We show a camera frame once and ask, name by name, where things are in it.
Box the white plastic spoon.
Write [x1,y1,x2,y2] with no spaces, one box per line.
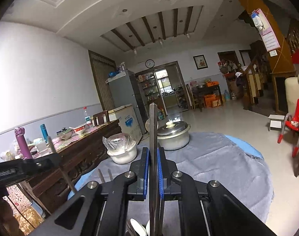
[130,218,148,236]
[146,220,150,236]

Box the person left hand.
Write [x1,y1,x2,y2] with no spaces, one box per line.
[0,197,24,236]

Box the white bowl with plastic bag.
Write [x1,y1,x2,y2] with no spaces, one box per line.
[102,133,137,165]

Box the purple thermos bottle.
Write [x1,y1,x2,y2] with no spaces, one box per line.
[14,127,32,159]

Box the grey tablecloth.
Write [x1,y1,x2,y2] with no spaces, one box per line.
[75,132,274,235]

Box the aluminium pot with lid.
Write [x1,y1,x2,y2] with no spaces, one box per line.
[157,120,191,151]

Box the teal thermos bottle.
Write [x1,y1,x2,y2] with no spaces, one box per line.
[40,124,48,142]

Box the small yellow fan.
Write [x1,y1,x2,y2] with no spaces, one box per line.
[145,119,150,132]

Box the white chest freezer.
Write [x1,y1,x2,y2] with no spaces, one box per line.
[108,104,143,143]

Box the carved dark wooden sideboard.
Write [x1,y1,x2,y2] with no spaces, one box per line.
[20,120,121,214]

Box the glass lidded bowl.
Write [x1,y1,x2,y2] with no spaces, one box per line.
[56,127,73,141]

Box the red white ceramic bowl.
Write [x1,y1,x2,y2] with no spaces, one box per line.
[69,124,86,136]

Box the clear plastic water bottle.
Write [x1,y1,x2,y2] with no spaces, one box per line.
[83,107,93,128]

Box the blue round table cover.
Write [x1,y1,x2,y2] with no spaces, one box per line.
[225,135,264,159]

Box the grey refrigerator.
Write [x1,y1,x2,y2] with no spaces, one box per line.
[106,69,148,134]

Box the dark wooden side table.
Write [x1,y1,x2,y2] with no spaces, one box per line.
[192,81,224,110]

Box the small white step stool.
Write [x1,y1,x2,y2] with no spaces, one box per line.
[268,114,285,131]

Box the framed flower picture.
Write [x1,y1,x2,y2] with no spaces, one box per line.
[193,55,208,70]

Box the red child chair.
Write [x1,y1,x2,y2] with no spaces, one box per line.
[278,99,299,158]

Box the cream sofa armchair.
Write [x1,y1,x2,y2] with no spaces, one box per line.
[284,74,299,114]

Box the round wall clock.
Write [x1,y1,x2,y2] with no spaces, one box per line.
[145,59,155,69]

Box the pink wall calendar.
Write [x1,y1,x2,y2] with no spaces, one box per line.
[251,9,280,52]

